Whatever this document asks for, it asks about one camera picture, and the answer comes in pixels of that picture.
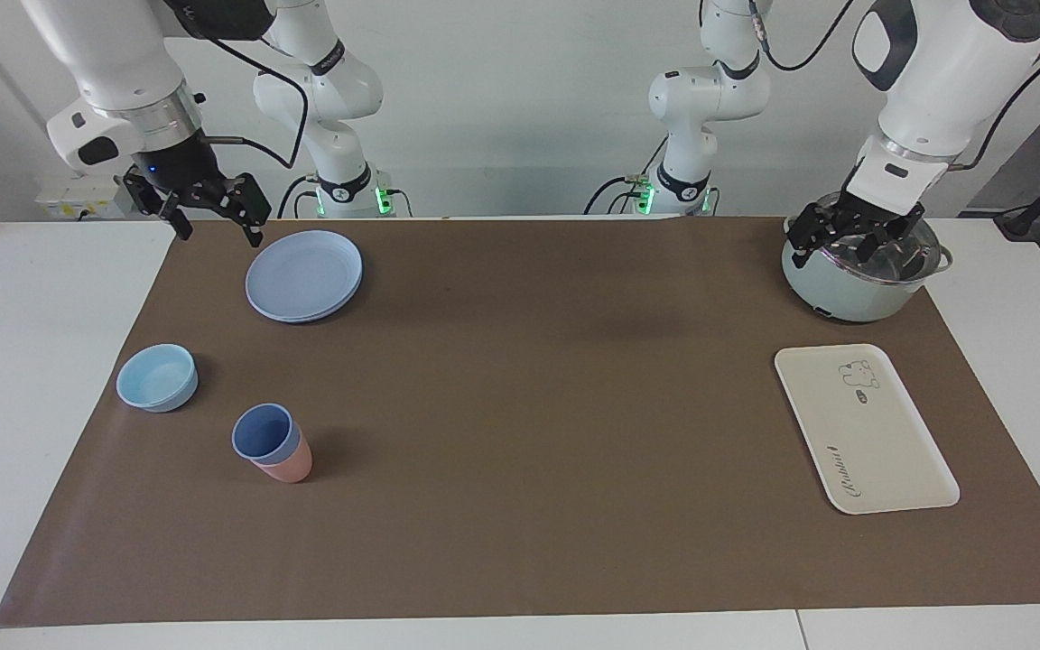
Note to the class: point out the glass pot lid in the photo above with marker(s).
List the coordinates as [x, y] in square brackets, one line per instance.
[924, 255]

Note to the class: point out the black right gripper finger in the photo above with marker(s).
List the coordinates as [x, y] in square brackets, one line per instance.
[159, 197]
[247, 203]

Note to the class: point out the white power strip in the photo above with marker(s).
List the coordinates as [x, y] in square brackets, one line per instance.
[78, 197]

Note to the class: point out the blue plastic cup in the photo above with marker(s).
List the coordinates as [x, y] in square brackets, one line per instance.
[260, 433]

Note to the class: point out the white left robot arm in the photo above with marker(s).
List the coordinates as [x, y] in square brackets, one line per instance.
[935, 72]

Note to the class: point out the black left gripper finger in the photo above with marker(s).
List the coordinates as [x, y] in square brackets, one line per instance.
[890, 235]
[816, 226]

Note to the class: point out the cream rectangular tray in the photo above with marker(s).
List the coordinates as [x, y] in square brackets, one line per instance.
[872, 433]

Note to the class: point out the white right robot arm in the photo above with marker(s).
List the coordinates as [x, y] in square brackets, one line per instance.
[123, 54]

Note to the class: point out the pink plastic cup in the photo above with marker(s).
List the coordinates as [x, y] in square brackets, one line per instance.
[290, 468]

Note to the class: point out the blue plastic plate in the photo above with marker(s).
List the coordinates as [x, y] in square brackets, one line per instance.
[350, 301]
[303, 271]

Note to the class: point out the light blue bowl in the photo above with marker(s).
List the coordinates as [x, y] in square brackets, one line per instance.
[157, 379]

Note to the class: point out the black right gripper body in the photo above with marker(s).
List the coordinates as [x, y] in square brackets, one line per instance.
[181, 167]

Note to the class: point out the pale green cooking pot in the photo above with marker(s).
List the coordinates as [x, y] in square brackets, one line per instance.
[836, 293]

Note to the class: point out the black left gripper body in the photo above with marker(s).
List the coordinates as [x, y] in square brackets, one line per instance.
[881, 221]

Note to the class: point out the brown table mat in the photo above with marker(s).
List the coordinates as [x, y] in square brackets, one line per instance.
[529, 433]

